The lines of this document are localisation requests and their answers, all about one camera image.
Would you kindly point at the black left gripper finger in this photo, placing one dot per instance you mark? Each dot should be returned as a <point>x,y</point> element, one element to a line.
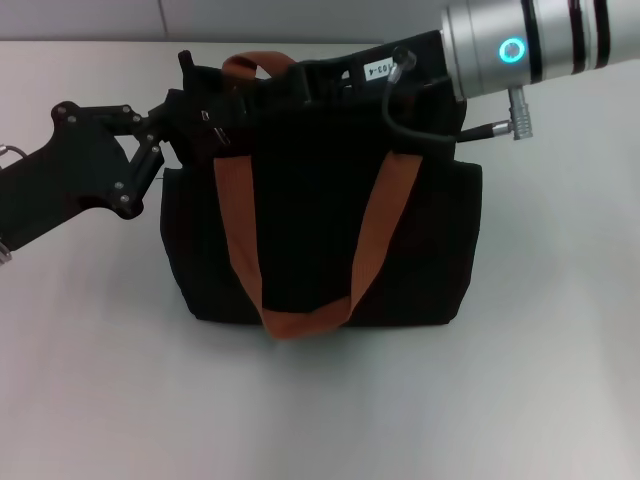
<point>142,170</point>
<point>165,112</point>

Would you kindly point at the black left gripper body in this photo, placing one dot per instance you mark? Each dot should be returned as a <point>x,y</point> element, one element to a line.
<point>65,165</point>

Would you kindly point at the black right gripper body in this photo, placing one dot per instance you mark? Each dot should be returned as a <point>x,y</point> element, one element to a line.
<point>350,70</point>

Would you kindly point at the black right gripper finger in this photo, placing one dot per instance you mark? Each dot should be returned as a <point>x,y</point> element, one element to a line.
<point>277,107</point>

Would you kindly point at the silver metal zipper pull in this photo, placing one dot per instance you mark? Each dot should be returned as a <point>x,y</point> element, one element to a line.
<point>222,136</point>

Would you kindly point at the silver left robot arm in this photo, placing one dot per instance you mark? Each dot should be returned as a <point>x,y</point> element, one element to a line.
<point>4,255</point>

